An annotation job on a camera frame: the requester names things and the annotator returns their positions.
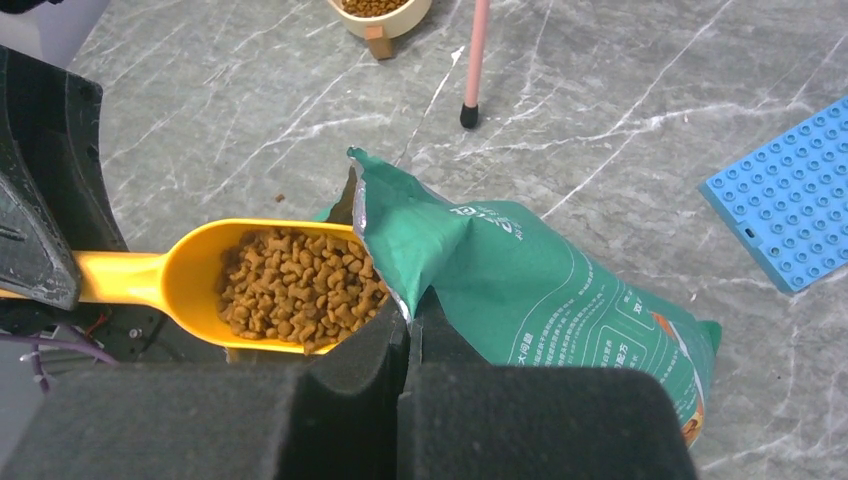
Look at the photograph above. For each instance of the green pet food bag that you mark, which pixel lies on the green pet food bag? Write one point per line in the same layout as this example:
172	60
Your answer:
521	294

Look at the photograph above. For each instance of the yellow plastic food scoop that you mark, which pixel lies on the yellow plastic food scoop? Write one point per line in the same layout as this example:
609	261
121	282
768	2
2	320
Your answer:
182	282

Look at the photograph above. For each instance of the right cream pet bowl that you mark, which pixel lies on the right cream pet bowl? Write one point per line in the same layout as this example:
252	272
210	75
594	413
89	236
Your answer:
396	17

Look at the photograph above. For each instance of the blue studded building plate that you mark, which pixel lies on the blue studded building plate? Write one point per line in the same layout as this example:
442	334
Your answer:
786	202

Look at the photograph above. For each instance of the wooden bowl stand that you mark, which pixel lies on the wooden bowl stand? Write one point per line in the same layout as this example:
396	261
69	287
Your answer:
379	43

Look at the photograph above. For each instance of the brown pet food kibble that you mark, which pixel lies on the brown pet food kibble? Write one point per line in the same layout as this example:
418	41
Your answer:
309	289

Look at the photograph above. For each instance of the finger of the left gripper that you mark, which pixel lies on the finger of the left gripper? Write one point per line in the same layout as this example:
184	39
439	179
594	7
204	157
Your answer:
36	261

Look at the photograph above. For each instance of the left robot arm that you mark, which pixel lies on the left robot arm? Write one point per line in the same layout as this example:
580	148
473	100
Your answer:
54	200

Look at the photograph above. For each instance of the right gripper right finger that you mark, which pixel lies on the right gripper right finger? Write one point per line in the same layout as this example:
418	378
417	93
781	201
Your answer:
460	417

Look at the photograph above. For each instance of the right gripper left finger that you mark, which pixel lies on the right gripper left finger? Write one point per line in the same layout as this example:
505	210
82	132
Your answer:
329	416

